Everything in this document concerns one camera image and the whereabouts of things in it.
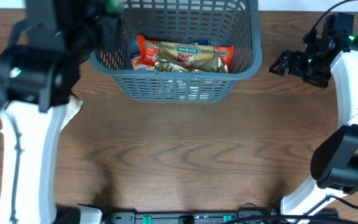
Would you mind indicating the grey plastic basket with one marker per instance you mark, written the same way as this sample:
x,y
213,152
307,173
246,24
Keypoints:
x,y
223,23

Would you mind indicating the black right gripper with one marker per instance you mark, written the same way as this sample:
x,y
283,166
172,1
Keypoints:
x,y
291,62

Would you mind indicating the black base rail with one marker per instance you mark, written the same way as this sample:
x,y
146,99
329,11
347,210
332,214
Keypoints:
x,y
210,217

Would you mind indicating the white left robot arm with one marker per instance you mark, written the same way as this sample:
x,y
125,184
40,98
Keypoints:
x,y
38,69

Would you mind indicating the beige paper pouch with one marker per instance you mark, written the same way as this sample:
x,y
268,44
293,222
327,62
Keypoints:
x,y
73,108

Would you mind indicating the gold foil snack bag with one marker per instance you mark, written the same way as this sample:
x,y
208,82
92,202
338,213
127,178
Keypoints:
x,y
173,61

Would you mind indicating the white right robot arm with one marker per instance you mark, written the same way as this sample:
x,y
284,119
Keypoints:
x,y
334,164

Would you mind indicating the orange white snack packet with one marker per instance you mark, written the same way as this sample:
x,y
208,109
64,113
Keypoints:
x,y
138,63

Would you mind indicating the spaghetti packet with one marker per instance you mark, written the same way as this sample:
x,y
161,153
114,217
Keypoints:
x,y
150,48

